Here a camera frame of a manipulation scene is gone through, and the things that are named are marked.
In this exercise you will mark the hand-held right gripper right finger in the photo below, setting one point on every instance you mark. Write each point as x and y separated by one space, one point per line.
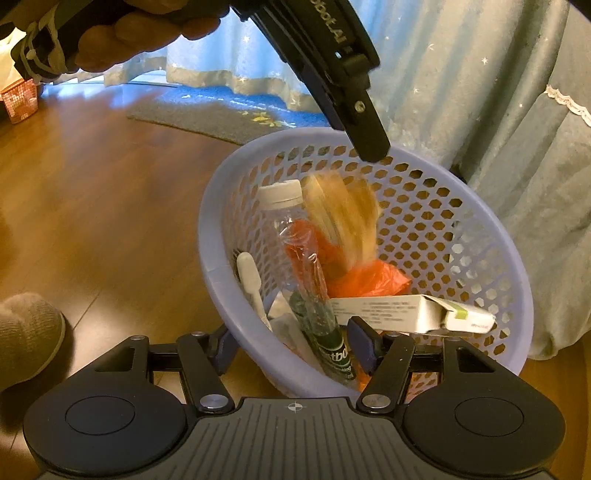
362 346

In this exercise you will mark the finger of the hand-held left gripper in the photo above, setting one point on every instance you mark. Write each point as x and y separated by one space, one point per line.
364 124

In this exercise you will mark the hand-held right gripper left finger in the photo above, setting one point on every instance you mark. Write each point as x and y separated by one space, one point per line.
224 353

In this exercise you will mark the white medicine box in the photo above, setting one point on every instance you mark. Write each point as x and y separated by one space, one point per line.
406 311

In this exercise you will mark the purple plastic mesh basket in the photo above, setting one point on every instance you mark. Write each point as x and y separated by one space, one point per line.
221 290

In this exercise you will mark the red plastic bag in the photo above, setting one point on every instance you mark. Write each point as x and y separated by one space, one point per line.
369 279

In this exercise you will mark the white toothbrush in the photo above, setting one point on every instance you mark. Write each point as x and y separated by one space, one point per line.
247 272

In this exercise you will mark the beige paper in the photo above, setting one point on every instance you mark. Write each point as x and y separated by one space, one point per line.
341 217

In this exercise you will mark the clear plastic bottle white cap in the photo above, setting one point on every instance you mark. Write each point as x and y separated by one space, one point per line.
279 194

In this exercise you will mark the person's left hand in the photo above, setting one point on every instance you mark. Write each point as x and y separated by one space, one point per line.
138 37

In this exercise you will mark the light blue starry curtain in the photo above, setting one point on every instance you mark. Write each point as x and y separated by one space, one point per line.
258 69

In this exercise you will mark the white crumpled tissue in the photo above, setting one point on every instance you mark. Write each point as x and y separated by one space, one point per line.
286 323

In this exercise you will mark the blue floor mat grey edge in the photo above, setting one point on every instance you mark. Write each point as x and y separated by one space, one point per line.
207 108

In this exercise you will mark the grey fluffy slipper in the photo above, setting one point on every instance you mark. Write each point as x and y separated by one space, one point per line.
27 332

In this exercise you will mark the grey-green bed skirt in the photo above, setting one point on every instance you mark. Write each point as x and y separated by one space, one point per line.
545 207

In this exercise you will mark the small red mesh basket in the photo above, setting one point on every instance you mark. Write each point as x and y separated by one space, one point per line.
18 104

